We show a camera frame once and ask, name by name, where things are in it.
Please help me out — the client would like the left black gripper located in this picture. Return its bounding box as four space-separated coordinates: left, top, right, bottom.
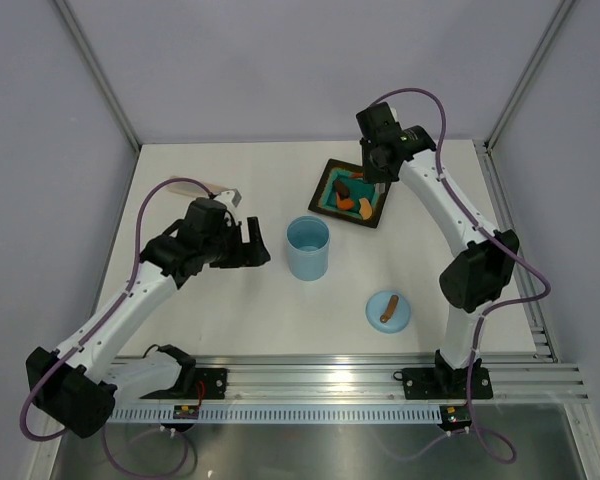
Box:
202 217 270 269

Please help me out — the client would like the light blue cup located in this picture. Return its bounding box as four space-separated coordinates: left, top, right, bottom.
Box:
285 216 330 282

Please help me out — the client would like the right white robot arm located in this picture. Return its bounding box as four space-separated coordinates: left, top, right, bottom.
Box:
356 102 519 400

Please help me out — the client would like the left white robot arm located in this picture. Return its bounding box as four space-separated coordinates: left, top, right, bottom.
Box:
19 189 271 441

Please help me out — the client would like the dark brown food piece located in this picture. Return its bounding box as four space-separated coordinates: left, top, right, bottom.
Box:
333 180 350 198

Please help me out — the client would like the tan orange food slice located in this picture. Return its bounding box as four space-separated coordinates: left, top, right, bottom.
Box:
359 198 373 220

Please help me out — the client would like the orange carrot food piece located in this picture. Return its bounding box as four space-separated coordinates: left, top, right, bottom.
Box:
336 198 355 211

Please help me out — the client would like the dark square teal plate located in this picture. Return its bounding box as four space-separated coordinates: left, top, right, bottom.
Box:
308 159 390 229

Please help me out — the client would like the beige chopstick case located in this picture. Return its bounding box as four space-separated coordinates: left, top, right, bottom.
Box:
166 176 224 198

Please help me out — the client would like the light blue lid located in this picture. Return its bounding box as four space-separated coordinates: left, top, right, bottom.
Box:
365 290 411 334

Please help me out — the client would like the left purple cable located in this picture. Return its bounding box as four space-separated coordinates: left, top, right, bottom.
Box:
20 179 214 476

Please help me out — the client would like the purple cable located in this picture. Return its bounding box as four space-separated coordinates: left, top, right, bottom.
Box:
379 88 552 464
20 179 214 476

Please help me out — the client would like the brown lid handle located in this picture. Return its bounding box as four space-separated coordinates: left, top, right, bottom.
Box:
380 295 400 324

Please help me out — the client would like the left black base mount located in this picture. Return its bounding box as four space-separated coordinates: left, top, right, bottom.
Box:
142 344 228 400

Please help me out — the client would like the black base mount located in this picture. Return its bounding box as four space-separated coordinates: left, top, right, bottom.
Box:
142 344 228 400
392 366 494 400

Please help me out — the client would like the white slotted cable duct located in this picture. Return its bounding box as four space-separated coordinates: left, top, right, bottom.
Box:
109 404 442 425

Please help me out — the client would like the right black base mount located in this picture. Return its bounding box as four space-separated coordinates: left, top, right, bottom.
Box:
392 366 494 400

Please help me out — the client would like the left aluminium frame post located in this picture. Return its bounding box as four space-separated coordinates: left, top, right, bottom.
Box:
49 0 142 158

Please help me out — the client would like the aluminium frame post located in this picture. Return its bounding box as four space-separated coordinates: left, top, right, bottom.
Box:
49 0 142 158
483 0 579 154

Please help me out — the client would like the right aluminium frame post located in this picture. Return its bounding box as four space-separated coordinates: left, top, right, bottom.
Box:
483 0 579 154

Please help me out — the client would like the aluminium front rail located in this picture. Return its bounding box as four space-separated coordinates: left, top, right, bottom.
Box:
197 355 589 405

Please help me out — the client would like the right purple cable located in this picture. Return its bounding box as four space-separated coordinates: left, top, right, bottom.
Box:
379 88 552 464

